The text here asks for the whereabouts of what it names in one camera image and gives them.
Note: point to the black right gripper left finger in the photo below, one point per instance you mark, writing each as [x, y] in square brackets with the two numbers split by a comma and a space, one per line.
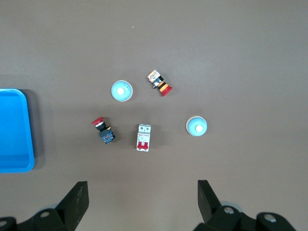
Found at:
[72, 207]

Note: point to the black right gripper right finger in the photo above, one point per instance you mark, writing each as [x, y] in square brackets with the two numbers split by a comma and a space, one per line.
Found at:
[211, 209]

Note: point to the blue bell white button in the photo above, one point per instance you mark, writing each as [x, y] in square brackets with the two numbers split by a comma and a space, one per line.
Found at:
[196, 126]
[121, 91]

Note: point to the blue plastic tray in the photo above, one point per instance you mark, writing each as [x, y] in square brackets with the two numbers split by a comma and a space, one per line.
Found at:
[14, 130]

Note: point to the red mushroom pushbutton black body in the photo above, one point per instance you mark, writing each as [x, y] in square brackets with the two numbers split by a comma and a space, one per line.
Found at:
[103, 131]

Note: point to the red yellow striped pushbutton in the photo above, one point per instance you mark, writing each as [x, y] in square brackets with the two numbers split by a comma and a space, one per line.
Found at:
[160, 84]

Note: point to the white circuit breaker red switch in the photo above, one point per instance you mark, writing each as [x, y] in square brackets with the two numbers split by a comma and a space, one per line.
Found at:
[143, 137]

